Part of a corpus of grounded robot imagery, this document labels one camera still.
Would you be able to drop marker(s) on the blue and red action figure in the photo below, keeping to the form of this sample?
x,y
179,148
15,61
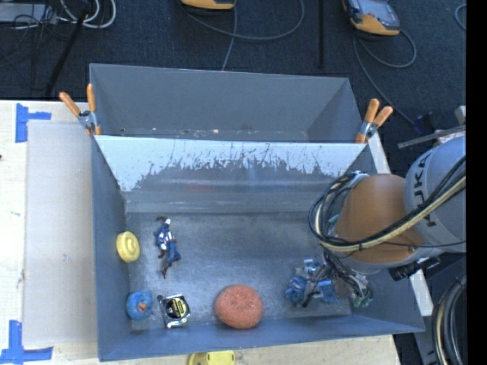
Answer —
x,y
166,242

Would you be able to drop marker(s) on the black cylinder on white bracket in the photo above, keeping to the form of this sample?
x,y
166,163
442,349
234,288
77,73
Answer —
x,y
409,270

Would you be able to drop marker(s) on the blue crumpled toy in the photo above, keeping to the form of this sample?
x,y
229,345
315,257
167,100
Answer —
x,y
296,289

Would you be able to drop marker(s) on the black and yellow tape measure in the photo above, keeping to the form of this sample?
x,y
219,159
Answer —
x,y
175,310

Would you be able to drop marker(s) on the pale wood flat board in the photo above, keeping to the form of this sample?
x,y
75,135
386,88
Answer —
x,y
57,234

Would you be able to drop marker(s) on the blue rubber duck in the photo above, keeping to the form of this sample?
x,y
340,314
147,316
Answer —
x,y
139,305

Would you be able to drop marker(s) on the orange round scouring pad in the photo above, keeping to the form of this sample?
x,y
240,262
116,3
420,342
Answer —
x,y
239,306

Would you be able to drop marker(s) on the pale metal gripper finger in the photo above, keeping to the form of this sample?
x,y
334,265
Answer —
x,y
317,293
312,266

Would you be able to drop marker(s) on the grey metal bin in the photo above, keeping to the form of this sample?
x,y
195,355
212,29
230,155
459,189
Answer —
x,y
236,242

